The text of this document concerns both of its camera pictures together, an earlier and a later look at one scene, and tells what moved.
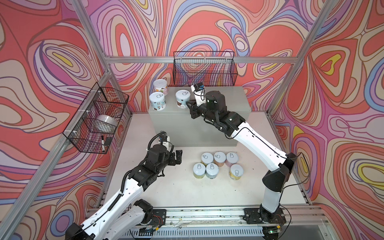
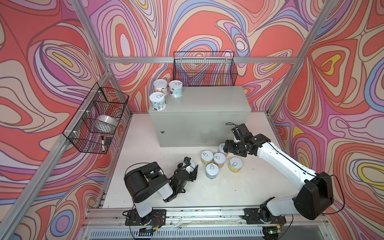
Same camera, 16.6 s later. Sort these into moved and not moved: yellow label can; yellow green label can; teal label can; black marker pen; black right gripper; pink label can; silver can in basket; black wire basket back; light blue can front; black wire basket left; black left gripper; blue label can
Moved: black left gripper; light blue can front; yellow label can; black right gripper
Not moved: teal label can; silver can in basket; pink label can; yellow green label can; black marker pen; black wire basket back; blue label can; black wire basket left
